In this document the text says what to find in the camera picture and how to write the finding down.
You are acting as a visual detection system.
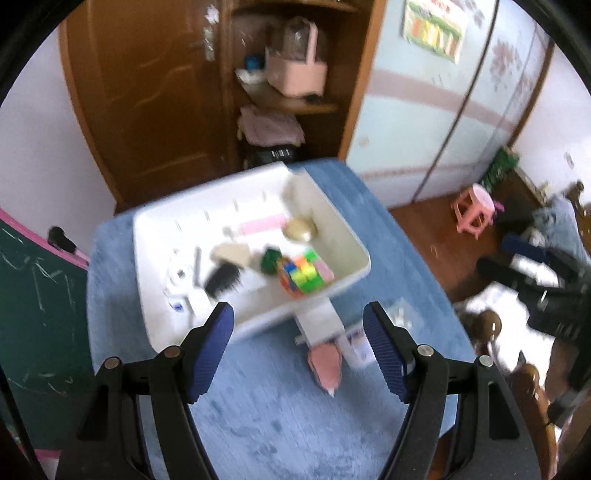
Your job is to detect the colourful puzzle cube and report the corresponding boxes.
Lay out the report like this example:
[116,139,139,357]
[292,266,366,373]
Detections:
[276,249,335,301]

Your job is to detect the small clear plastic case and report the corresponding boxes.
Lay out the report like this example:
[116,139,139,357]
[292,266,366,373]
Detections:
[385,300,414,328]

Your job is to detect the folded pink cloth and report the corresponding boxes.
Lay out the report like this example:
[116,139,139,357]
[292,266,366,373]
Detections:
[238,105,305,146]

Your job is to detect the metal door handle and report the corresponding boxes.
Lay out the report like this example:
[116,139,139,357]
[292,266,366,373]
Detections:
[202,25,218,61]

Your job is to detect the green chalkboard with pink frame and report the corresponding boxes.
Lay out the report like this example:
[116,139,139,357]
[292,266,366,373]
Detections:
[0,208,93,462]

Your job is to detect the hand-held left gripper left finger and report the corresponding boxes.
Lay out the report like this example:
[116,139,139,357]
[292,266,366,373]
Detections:
[55,301,235,480]

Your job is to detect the pink plastic stool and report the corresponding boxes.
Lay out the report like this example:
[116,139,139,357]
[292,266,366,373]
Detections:
[451,184,497,240]

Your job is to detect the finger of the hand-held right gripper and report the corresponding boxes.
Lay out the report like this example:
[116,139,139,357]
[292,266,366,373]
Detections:
[503,234,555,264]
[477,257,536,298]

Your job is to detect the white plastic tray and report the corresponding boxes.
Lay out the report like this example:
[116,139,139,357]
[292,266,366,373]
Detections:
[133,161,371,354]

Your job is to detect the brown wooden door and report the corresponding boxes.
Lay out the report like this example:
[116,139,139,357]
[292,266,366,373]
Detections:
[59,0,232,213]

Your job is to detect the floral sliding wardrobe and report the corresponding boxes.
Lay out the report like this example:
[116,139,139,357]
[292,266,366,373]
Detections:
[344,0,555,208]

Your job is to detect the gold round compact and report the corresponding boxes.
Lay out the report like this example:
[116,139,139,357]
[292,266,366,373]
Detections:
[283,218,318,243]

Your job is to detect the black brush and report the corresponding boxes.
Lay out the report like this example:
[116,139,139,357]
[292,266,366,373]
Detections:
[203,263,241,298]

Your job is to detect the clear labelled plastic box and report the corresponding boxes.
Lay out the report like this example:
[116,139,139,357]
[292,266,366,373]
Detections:
[339,323,377,370]

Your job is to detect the green patterned roll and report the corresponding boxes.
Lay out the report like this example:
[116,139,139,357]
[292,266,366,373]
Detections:
[480,147,520,192]

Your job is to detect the wooden chair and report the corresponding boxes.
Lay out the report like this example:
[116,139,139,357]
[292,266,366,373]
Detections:
[455,308,561,480]

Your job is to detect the blue fluffy tablecloth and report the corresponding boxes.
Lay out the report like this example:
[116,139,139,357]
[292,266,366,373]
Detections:
[87,159,476,480]

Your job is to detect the beige wedge block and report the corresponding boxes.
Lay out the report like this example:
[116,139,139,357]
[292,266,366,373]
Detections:
[211,244,251,268]

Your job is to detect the black box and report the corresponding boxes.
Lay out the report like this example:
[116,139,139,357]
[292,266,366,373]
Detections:
[245,145,301,167]

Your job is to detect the blue jeans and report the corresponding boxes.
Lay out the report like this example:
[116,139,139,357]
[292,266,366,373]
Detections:
[531,194,591,264]

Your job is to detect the white power adapter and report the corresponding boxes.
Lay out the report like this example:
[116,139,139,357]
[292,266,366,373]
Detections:
[294,299,345,347]

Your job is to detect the white translucent scraper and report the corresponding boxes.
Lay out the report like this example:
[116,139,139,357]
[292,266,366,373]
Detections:
[185,284,218,320]

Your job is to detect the pink caddy with clear dome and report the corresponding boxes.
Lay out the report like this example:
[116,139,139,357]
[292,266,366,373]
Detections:
[267,17,328,97]

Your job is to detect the pink foot-shaped tool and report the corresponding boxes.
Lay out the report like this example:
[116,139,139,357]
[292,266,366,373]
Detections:
[307,344,345,398]

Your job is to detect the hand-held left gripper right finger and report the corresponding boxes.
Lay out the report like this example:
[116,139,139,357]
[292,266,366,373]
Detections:
[362,301,542,480]

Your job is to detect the green and gold bottle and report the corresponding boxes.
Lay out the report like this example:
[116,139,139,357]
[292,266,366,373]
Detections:
[260,248,283,276]

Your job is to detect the wall poster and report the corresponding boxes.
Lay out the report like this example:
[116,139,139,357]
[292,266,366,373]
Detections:
[403,0,467,64]

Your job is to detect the pink utility knife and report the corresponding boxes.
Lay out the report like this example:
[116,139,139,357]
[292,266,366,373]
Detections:
[238,213,287,236]

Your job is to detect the white tissue packet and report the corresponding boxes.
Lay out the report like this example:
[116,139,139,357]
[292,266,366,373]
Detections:
[235,69,269,90]

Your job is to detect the checked white cloth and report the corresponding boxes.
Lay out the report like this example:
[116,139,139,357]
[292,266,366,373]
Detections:
[455,256,555,370]

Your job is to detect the wooden corner shelf unit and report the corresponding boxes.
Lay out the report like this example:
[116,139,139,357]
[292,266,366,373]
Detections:
[217,0,386,171]

